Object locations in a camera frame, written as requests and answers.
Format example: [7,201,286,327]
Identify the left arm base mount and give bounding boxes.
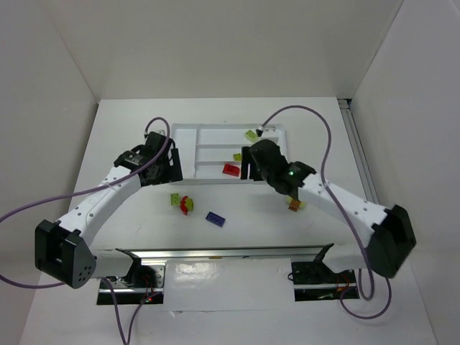
[108,260,166,305]

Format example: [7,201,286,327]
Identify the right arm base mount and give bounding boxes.
[287,262,359,302]

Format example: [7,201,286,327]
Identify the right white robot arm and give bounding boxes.
[241,139,416,278]

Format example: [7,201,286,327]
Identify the red sloped lego brick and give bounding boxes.
[222,164,240,178]

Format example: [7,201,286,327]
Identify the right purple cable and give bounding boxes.
[255,104,392,320]

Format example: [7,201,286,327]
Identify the aluminium rail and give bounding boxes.
[128,245,327,259]
[338,98,379,203]

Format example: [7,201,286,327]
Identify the white divided sorting tray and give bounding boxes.
[165,123,289,185]

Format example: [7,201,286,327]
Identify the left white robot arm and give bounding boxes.
[34,132,183,289]

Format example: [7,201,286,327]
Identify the orange lego brick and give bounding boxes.
[288,200,301,212]

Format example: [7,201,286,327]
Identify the blue lego brick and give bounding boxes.
[206,212,226,227]

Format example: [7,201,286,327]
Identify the aluminium right side rail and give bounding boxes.
[338,98,379,203]

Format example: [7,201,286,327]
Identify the aluminium front rail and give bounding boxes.
[128,245,327,259]

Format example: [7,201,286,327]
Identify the red curved lego piece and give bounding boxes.
[180,195,193,216]

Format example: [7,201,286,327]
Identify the small green lego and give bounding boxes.
[185,198,194,211]

